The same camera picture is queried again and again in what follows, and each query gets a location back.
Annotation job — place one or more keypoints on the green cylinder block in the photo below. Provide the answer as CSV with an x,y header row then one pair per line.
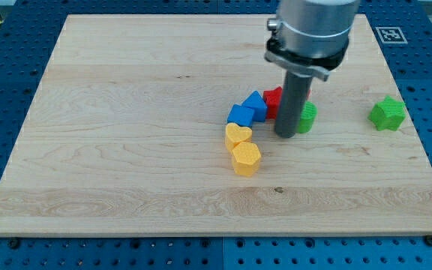
x,y
308,115

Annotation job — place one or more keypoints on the black screw bottom right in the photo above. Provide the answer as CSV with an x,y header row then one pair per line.
x,y
428,240

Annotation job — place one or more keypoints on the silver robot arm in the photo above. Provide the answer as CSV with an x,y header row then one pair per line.
x,y
309,38

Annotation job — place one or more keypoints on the wooden board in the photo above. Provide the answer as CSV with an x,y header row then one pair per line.
x,y
125,138

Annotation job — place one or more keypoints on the yellow heart block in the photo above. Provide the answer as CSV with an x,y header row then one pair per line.
x,y
235,134

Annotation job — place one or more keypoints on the green star block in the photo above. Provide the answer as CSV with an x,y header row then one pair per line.
x,y
387,114

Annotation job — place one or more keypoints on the blue triangle block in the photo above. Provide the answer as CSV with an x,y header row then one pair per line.
x,y
255,102

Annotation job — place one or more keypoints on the blue cube block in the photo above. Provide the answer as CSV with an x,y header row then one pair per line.
x,y
241,115

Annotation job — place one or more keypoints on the red star block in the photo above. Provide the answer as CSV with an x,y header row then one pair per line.
x,y
272,100

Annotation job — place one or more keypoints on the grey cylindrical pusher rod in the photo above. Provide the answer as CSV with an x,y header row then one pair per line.
x,y
292,102

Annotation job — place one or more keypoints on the yellow hexagon block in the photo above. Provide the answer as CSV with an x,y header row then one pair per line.
x,y
246,158

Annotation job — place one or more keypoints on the black screw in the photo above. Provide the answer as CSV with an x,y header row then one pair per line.
x,y
428,240
13,243

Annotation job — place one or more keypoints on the black screw bottom left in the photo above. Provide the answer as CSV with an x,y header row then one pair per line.
x,y
13,243

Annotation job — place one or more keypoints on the white fiducial marker tag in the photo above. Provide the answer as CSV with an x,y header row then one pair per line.
x,y
391,35

